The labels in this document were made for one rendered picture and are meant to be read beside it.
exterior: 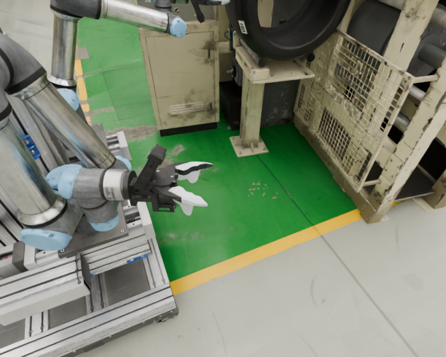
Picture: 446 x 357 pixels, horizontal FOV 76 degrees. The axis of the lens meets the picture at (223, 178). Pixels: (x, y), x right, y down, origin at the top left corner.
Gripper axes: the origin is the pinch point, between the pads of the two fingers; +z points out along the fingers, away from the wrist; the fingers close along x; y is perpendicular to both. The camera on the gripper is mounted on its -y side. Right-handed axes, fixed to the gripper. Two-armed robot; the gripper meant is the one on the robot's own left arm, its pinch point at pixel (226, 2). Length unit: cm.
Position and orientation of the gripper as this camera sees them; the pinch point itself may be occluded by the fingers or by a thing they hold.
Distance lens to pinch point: 158.2
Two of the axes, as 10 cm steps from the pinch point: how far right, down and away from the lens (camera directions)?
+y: 1.1, -7.2, -6.9
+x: -2.4, -6.9, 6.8
